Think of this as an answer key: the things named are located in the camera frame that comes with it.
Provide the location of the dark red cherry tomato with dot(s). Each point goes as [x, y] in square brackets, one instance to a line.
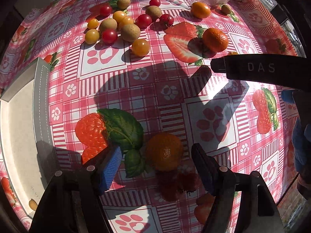
[143, 21]

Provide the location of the orange cherry tomato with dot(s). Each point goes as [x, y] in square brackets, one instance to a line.
[119, 15]
[125, 21]

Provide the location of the large orange mandarin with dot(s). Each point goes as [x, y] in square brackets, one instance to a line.
[215, 40]

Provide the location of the small orange mandarin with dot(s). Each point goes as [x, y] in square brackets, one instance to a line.
[200, 10]

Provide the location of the yellow tomato in tray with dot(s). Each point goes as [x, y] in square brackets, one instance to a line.
[33, 205]

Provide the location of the white rectangular tray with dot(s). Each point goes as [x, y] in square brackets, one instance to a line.
[21, 135]

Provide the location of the blue gloved right hand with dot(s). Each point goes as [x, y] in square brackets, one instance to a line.
[301, 130]

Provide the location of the red cherry tomato top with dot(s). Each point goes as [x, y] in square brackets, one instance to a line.
[155, 3]

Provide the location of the brown kiwi berry large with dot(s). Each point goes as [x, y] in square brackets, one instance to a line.
[130, 32]

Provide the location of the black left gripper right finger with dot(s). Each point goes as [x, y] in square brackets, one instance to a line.
[217, 180]

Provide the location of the red cherry tomato right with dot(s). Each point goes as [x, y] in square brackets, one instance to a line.
[166, 20]

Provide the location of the small yellow cherry tomato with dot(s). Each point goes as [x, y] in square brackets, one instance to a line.
[93, 24]

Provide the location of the pink checkered tablecloth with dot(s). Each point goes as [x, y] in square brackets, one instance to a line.
[244, 125]

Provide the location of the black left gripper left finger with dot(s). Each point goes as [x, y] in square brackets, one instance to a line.
[103, 167]

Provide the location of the orange cherry tomato upper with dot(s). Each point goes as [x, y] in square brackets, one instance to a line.
[119, 15]

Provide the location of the brown kiwi berry centre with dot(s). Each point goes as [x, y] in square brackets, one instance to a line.
[154, 12]

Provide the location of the red cherry tomato upper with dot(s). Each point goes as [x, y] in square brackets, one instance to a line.
[105, 10]

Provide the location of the brown kiwi berry top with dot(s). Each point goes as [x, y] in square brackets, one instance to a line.
[123, 4]

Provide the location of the brown kiwi berry middle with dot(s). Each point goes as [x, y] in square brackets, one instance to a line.
[108, 23]

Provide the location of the green kiwi berry by bowl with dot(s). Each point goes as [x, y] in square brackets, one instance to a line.
[226, 9]

